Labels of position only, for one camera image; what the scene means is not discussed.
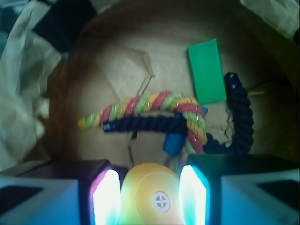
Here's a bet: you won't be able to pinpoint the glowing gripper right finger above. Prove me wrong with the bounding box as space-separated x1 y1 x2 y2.
179 154 300 225

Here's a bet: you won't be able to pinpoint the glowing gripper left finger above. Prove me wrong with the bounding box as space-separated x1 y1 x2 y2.
0 159 127 225

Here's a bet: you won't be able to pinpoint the yellow rubber duck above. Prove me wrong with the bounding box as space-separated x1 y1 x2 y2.
119 163 184 225

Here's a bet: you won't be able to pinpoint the blue rectangular block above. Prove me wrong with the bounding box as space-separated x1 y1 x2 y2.
163 104 208 156

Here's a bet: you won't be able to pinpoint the green rectangular block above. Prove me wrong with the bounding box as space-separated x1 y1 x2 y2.
187 39 227 105

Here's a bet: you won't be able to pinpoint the brown paper bag bowl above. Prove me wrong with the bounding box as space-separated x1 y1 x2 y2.
0 0 300 172

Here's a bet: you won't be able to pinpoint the navy blue twisted rope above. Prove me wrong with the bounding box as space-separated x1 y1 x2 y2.
102 72 254 155

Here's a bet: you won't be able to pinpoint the multicolour twisted rope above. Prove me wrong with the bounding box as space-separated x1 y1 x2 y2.
78 92 208 162

